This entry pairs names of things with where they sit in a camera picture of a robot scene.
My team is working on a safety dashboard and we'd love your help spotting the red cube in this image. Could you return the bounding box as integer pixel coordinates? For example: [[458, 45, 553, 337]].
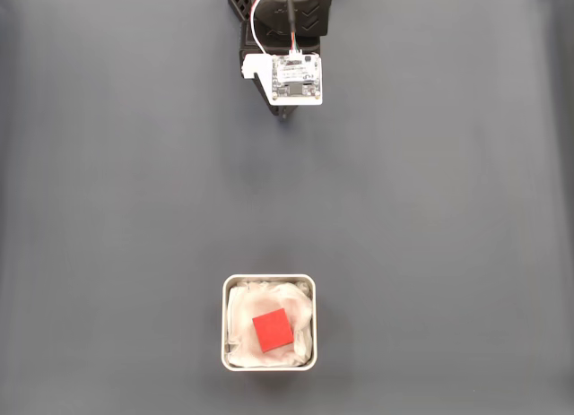
[[251, 307, 296, 354]]

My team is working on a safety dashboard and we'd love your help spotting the white square box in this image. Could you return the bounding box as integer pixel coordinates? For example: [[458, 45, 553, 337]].
[[221, 272, 318, 371]]

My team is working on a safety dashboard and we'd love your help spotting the dark blue-grey table mat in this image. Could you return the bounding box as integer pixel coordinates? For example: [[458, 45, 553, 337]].
[[0, 0, 574, 415]]

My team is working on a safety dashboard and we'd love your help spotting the white crumpled tissue paper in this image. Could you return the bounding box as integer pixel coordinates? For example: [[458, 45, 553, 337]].
[[226, 279, 314, 367]]

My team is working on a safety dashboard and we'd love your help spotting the white red servo wire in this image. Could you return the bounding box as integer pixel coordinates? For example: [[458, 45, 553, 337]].
[[248, 0, 282, 57]]

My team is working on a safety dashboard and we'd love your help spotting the white mounted camera board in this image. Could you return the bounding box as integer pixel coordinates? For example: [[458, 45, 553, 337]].
[[240, 50, 325, 107]]

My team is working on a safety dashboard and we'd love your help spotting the black camera cable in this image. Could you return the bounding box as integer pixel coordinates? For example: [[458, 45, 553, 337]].
[[282, 0, 300, 53]]

